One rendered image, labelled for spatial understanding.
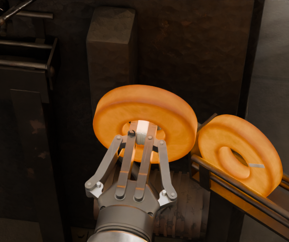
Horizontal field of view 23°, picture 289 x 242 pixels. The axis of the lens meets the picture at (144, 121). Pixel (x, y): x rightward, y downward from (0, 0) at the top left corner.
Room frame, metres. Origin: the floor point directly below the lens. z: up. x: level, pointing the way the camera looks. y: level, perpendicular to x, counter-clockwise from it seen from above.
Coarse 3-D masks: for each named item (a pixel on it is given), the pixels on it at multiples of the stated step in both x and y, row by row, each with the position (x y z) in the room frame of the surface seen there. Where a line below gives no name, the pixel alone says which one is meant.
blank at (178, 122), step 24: (120, 96) 0.67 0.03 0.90; (144, 96) 0.66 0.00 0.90; (168, 96) 0.66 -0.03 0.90; (96, 120) 0.66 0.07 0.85; (120, 120) 0.66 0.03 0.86; (144, 120) 0.65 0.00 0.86; (168, 120) 0.64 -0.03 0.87; (192, 120) 0.65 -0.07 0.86; (168, 144) 0.65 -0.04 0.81; (192, 144) 0.64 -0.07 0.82
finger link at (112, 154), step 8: (120, 136) 0.63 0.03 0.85; (112, 144) 0.61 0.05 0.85; (120, 144) 0.62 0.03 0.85; (112, 152) 0.60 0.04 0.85; (120, 152) 0.62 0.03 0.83; (104, 160) 0.59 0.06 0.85; (112, 160) 0.59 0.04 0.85; (104, 168) 0.57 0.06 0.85; (112, 168) 0.59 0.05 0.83; (96, 176) 0.56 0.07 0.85; (104, 176) 0.56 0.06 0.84; (88, 184) 0.55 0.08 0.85; (104, 184) 0.56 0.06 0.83
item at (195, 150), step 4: (212, 116) 0.78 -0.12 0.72; (216, 116) 0.78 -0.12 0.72; (208, 120) 0.77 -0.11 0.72; (204, 124) 0.76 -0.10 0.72; (200, 128) 0.75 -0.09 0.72; (196, 132) 0.75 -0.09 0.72; (196, 136) 0.74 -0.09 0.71; (196, 140) 0.74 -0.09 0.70; (196, 144) 0.74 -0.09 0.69; (192, 148) 0.73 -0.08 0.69; (196, 148) 0.74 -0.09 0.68; (192, 152) 0.73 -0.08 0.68; (196, 152) 0.74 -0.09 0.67; (188, 156) 0.73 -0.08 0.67; (200, 156) 0.75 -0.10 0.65; (192, 160) 0.73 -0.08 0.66; (192, 168) 0.73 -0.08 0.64; (192, 172) 0.73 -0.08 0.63; (196, 172) 0.73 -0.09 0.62; (192, 176) 0.73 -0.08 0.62
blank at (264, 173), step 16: (208, 128) 0.73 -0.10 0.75; (224, 128) 0.71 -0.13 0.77; (240, 128) 0.70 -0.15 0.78; (256, 128) 0.70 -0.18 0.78; (208, 144) 0.73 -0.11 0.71; (224, 144) 0.71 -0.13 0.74; (240, 144) 0.69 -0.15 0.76; (256, 144) 0.68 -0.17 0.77; (208, 160) 0.72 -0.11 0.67; (224, 160) 0.71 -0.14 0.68; (256, 160) 0.66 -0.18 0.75; (272, 160) 0.66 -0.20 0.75; (240, 176) 0.69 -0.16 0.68; (256, 176) 0.66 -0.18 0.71; (272, 176) 0.65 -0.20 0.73
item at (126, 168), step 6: (132, 132) 0.63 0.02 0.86; (132, 138) 0.62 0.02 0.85; (126, 144) 0.61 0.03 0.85; (132, 144) 0.61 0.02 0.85; (126, 150) 0.60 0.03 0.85; (132, 150) 0.60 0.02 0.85; (126, 156) 0.59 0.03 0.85; (132, 156) 0.60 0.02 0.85; (126, 162) 0.58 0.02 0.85; (132, 162) 0.60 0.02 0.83; (126, 168) 0.57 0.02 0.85; (120, 174) 0.56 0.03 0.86; (126, 174) 0.56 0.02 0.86; (120, 180) 0.55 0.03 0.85; (126, 180) 0.55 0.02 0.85; (120, 186) 0.54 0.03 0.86; (120, 192) 0.53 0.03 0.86; (120, 198) 0.52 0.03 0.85
